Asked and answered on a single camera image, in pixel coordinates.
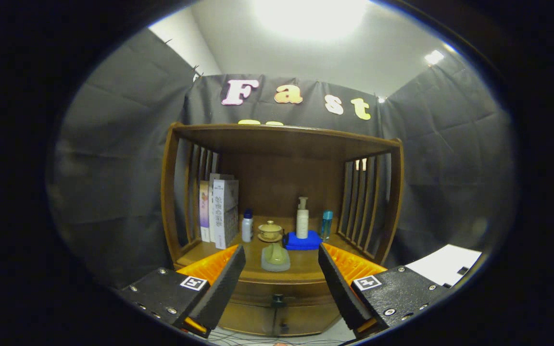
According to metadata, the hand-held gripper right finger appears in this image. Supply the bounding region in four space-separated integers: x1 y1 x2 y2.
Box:
318 243 451 339

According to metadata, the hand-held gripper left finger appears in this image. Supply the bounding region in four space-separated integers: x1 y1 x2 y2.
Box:
118 244 247 338

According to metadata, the wooden drawer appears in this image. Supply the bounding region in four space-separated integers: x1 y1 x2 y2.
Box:
231 280 340 308

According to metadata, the green soap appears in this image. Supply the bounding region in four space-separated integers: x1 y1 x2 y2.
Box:
261 243 291 272

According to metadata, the wooden countertop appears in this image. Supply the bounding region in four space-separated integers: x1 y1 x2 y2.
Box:
176 216 354 284

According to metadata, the brown wooden cabinet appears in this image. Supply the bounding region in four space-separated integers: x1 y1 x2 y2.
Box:
161 122 405 337

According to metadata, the blue folded cloth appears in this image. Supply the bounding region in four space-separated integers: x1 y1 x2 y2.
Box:
283 230 322 251

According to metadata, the teal transparent bottle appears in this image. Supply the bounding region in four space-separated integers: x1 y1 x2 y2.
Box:
321 210 334 242

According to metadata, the white bottle with blue cap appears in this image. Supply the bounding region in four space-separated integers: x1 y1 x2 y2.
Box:
241 209 254 243

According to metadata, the yellow lidded teacup with saucer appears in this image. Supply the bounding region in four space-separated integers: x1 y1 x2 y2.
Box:
257 220 284 243

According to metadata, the white pump bottle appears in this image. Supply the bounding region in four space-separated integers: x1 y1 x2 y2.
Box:
296 197 309 239

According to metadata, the thick white book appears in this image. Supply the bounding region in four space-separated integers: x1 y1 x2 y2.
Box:
213 179 239 249

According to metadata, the purple book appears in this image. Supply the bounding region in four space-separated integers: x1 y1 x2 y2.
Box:
199 181 210 242

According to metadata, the thin white book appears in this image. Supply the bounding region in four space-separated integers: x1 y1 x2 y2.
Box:
208 173 234 243

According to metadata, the white box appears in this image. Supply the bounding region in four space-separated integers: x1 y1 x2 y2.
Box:
404 244 482 288

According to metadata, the large ceiling light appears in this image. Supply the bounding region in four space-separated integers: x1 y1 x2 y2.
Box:
253 0 369 41

